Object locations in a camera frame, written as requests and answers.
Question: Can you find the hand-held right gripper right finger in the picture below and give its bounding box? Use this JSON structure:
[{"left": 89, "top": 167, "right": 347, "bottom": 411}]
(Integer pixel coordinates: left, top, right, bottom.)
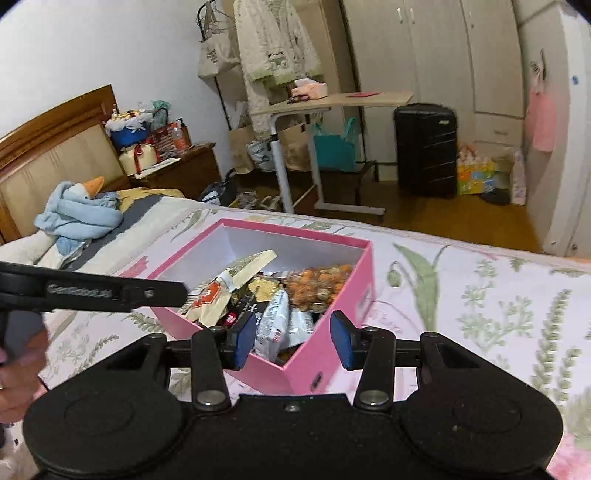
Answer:
[{"left": 330, "top": 310, "right": 481, "bottom": 411}]

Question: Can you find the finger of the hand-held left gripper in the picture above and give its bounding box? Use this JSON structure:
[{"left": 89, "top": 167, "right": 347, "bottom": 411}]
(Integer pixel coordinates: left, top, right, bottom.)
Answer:
[{"left": 122, "top": 279, "right": 188, "bottom": 309}]

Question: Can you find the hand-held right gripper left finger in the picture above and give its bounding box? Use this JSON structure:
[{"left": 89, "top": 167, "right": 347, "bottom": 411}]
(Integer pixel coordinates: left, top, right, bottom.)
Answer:
[{"left": 99, "top": 314, "right": 258, "bottom": 411}]

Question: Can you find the pink cardboard box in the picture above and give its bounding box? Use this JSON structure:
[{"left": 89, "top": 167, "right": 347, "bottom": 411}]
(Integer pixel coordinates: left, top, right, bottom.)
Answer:
[{"left": 151, "top": 218, "right": 374, "bottom": 397}]

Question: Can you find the white snack bar packet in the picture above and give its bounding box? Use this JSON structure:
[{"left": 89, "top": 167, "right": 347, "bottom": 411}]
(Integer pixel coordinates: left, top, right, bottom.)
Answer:
[
  {"left": 255, "top": 286, "right": 290, "bottom": 361},
  {"left": 288, "top": 307, "right": 315, "bottom": 347}
]

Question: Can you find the beige printed snack bag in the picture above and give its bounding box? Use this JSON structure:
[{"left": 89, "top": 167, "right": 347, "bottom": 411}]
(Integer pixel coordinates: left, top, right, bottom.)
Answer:
[{"left": 185, "top": 250, "right": 278, "bottom": 328}]

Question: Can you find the clear bag of coated peanuts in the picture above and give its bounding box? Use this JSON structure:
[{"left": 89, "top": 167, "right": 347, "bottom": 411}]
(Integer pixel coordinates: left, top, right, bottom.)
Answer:
[{"left": 286, "top": 264, "right": 354, "bottom": 315}]

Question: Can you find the person's left hand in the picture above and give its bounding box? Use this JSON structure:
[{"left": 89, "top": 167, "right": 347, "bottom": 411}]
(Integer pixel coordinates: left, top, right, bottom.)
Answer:
[{"left": 0, "top": 323, "right": 49, "bottom": 422}]

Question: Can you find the cream quilt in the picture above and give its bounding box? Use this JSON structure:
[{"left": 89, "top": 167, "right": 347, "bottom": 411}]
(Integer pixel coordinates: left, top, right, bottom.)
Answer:
[{"left": 0, "top": 226, "right": 61, "bottom": 266}]

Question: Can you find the blue plush goose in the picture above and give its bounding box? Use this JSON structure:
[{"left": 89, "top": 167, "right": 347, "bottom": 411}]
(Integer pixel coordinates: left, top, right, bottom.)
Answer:
[{"left": 34, "top": 176, "right": 123, "bottom": 254}]

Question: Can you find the grey bed sheet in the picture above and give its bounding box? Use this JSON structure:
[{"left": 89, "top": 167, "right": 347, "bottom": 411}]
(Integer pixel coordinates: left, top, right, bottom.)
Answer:
[{"left": 69, "top": 194, "right": 162, "bottom": 273}]

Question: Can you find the black bag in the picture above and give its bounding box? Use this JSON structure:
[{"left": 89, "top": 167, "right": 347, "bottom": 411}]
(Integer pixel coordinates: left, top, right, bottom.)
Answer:
[{"left": 198, "top": 180, "right": 236, "bottom": 206}]

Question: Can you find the wooden nightstand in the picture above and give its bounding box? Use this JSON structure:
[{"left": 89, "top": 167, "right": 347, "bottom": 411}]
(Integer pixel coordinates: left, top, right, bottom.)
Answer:
[{"left": 129, "top": 143, "right": 222, "bottom": 199}]

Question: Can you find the wooden headboard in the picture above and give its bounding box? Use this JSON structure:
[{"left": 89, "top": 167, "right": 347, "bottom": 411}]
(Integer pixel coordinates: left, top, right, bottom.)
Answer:
[{"left": 0, "top": 84, "right": 130, "bottom": 243}]

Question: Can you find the red gift bag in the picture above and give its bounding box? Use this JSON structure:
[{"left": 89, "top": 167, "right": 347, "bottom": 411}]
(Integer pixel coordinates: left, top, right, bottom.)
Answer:
[{"left": 150, "top": 122, "right": 190, "bottom": 162}]

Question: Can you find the plastic bottle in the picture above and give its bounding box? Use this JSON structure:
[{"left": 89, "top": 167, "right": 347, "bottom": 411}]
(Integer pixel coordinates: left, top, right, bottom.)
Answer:
[{"left": 171, "top": 122, "right": 190, "bottom": 155}]

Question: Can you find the brown paper bag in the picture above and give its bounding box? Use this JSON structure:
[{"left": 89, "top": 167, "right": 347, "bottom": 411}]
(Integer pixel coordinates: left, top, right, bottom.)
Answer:
[
  {"left": 277, "top": 124, "right": 315, "bottom": 171},
  {"left": 228, "top": 124, "right": 259, "bottom": 174}
]

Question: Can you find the flower gift basket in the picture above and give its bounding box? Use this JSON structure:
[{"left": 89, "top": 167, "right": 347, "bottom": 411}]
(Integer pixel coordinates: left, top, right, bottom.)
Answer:
[{"left": 105, "top": 106, "right": 153, "bottom": 151}]

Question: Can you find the white plastic bag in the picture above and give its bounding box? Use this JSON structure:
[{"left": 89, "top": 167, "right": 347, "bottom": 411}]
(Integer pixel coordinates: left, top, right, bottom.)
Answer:
[{"left": 247, "top": 138, "right": 278, "bottom": 171}]

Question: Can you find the teal shopping bag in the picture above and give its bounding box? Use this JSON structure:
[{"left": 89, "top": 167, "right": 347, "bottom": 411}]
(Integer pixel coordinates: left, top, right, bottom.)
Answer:
[{"left": 314, "top": 117, "right": 358, "bottom": 171}]

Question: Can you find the black suitcase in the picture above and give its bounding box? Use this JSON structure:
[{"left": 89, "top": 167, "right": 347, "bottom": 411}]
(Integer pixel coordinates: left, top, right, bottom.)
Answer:
[{"left": 394, "top": 104, "right": 459, "bottom": 198}]

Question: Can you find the colourful yellow box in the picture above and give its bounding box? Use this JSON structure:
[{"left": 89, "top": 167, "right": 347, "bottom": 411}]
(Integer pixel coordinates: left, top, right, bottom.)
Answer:
[{"left": 457, "top": 148, "right": 497, "bottom": 195}]

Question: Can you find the wooden side table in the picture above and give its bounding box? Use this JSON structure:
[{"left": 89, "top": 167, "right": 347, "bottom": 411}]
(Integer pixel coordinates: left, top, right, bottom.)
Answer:
[{"left": 249, "top": 91, "right": 414, "bottom": 217}]

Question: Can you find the beige tote bag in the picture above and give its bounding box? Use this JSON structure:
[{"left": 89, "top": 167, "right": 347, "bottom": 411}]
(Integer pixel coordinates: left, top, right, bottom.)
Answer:
[{"left": 198, "top": 32, "right": 241, "bottom": 78}]

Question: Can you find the pink tissue box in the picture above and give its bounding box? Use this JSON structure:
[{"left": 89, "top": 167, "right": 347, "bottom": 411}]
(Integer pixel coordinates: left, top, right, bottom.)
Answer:
[{"left": 293, "top": 78, "right": 328, "bottom": 100}]

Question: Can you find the fluffy white coat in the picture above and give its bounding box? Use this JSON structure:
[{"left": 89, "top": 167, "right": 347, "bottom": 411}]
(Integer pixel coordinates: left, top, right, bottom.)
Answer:
[{"left": 233, "top": 0, "right": 324, "bottom": 86}]

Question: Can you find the pink hanging bag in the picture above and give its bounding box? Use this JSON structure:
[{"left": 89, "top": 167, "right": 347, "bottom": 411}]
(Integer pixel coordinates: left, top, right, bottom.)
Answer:
[{"left": 529, "top": 88, "right": 557, "bottom": 152}]

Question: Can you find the cream wardrobe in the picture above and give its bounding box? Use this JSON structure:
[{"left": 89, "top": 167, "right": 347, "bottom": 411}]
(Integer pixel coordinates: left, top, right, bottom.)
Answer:
[{"left": 339, "top": 0, "right": 525, "bottom": 183}]

